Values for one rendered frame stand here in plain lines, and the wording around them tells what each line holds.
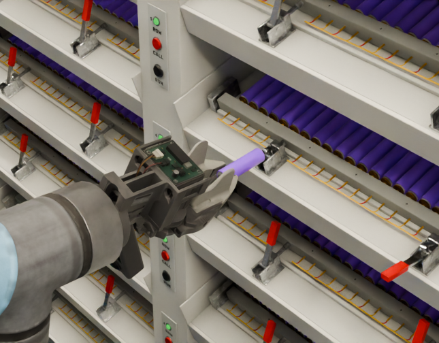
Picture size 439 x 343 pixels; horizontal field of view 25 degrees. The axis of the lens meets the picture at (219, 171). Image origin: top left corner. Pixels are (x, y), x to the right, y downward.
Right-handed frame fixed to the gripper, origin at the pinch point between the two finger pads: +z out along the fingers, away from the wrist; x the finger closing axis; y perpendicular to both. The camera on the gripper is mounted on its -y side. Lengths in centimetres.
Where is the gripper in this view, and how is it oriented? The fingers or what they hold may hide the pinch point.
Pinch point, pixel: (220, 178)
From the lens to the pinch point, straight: 116.4
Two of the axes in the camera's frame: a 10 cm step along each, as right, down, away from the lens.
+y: 3.7, -6.8, -6.3
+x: -6.5, -6.8, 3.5
